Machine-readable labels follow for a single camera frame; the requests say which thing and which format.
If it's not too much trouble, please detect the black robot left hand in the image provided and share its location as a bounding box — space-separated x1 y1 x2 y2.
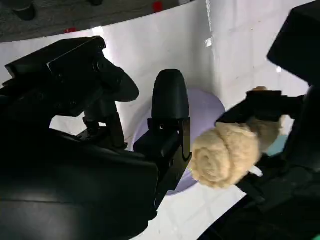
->
215 84 320 218

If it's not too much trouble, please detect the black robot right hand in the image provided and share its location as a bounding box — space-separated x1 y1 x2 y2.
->
0 36 193 240

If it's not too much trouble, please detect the beige towel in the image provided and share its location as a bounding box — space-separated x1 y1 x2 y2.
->
189 86 288 188

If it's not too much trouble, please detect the lilac plate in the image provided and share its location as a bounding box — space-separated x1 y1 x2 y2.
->
126 87 227 200

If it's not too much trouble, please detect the black furniture foot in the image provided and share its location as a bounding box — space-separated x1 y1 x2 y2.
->
13 0 37 21

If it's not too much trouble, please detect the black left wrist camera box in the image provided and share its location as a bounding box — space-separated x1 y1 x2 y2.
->
266 0 320 84

